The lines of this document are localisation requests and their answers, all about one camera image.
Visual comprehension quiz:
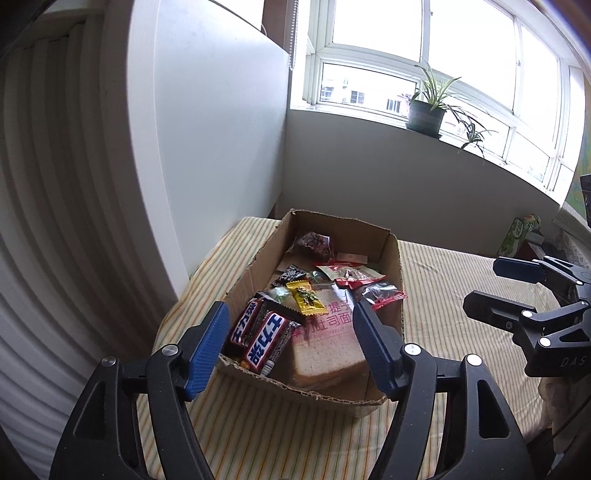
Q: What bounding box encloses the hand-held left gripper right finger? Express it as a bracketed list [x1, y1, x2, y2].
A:
[352, 299, 536, 480]

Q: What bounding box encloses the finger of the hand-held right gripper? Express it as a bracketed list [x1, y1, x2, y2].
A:
[493, 256, 591, 287]
[463, 290, 591, 344]

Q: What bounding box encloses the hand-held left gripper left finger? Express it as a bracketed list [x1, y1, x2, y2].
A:
[48, 300, 230, 480]

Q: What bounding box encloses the bagged sliced bread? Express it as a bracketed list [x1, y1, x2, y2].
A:
[286, 286, 375, 388]

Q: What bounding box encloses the cardboard box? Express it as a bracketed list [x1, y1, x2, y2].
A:
[217, 209, 407, 418]

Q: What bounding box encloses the small clear red-edged packet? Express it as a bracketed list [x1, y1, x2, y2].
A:
[360, 281, 406, 310]

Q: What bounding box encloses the red white snack packet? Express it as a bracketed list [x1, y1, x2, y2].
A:
[315, 261, 386, 289]

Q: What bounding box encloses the yellow candy packet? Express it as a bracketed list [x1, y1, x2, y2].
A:
[286, 281, 324, 315]

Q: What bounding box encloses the small black snack packet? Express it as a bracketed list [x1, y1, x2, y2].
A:
[276, 265, 309, 286]

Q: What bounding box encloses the clear packet with brown cake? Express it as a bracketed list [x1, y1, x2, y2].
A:
[293, 231, 334, 261]

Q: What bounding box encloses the dark wooden cabinet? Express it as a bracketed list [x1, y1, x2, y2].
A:
[515, 242, 559, 268]

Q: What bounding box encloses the green printed box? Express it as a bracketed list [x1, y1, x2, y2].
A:
[501, 213, 542, 258]

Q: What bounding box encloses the white lace cloth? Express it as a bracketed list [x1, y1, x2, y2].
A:
[551, 208, 591, 259]

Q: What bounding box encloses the striped tablecloth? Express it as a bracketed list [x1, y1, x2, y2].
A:
[136, 216, 573, 480]

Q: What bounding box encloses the potted spider plant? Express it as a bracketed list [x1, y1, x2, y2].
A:
[405, 62, 499, 160]

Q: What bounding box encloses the white ribbed panel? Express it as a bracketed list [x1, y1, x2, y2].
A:
[0, 14, 195, 462]

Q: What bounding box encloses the white cabinet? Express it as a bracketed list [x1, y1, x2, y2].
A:
[127, 0, 291, 301]

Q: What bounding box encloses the white framed window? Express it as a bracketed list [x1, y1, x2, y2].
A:
[302, 0, 587, 195]

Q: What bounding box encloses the brown wooden board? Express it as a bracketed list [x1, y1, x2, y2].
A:
[262, 0, 296, 49]

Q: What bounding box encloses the wall map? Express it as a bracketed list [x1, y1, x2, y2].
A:
[566, 175, 591, 213]

